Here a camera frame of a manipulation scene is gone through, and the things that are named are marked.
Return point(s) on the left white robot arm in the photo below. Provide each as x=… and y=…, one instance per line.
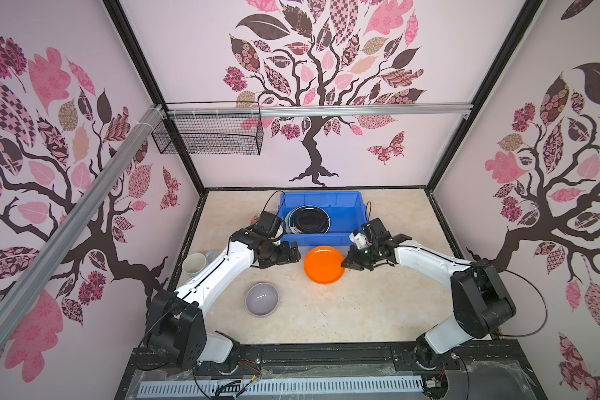
x=176, y=327

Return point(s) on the lavender grey bowl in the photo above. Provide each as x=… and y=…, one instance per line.
x=262, y=300

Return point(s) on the cream mug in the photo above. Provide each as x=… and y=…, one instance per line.
x=196, y=262

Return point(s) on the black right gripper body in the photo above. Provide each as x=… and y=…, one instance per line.
x=362, y=257

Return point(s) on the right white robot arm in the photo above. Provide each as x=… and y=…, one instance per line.
x=481, y=302

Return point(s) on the aluminium rail back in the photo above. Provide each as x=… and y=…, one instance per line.
x=355, y=110

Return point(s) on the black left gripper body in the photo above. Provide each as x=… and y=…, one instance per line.
x=278, y=254

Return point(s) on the black wire basket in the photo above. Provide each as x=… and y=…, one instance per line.
x=211, y=128

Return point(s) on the white plate green rim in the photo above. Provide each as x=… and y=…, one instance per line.
x=288, y=223

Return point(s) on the blue plastic bin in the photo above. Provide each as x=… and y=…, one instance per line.
x=347, y=212

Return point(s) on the aluminium rail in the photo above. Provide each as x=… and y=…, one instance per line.
x=19, y=300
x=355, y=110

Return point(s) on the aluminium rail left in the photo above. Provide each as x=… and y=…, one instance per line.
x=19, y=300

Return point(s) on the white vented cable duct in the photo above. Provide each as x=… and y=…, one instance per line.
x=279, y=387

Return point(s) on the black plate orange underside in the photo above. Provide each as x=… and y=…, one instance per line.
x=309, y=220

